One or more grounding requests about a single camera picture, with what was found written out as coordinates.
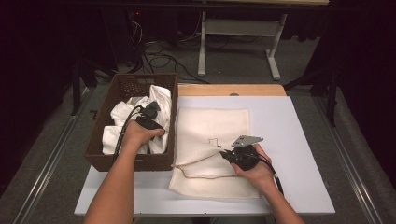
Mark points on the person's right hand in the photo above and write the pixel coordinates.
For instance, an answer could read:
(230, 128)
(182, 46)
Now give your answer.
(261, 174)

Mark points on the white metal desk frame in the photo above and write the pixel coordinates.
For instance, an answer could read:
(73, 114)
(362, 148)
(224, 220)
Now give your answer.
(236, 27)

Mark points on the person's left hand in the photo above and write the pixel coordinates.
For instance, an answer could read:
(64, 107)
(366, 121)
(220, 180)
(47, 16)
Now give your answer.
(137, 135)

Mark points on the white cloth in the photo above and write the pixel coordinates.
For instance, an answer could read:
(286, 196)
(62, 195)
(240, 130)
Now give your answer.
(160, 99)

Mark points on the cream waffle towel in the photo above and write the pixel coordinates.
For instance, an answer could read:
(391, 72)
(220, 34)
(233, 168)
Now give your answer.
(211, 121)

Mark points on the brown woven basket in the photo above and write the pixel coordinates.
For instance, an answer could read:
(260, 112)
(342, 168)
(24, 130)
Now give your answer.
(102, 149)

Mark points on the black metal stand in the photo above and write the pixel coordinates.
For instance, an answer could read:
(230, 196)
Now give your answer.
(76, 87)
(332, 99)

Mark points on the aluminium floor rail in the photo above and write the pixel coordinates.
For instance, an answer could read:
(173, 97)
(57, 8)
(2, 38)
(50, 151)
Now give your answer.
(351, 161)
(46, 168)

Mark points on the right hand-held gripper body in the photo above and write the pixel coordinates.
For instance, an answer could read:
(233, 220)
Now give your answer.
(244, 155)

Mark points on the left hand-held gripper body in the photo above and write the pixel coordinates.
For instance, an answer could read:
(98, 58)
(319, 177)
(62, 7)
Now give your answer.
(149, 118)

